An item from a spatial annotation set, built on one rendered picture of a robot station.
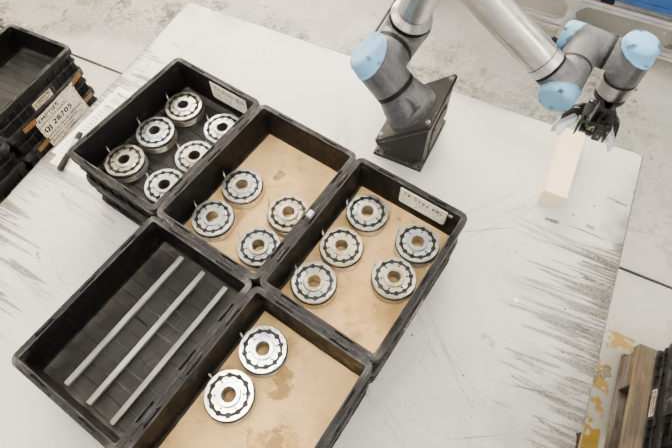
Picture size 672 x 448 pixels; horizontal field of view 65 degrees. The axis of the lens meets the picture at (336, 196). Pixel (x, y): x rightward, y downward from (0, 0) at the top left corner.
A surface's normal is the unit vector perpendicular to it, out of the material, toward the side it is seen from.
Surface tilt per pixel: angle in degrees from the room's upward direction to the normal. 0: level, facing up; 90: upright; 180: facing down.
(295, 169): 0
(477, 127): 0
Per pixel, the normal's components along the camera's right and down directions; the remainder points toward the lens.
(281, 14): 0.00, -0.52
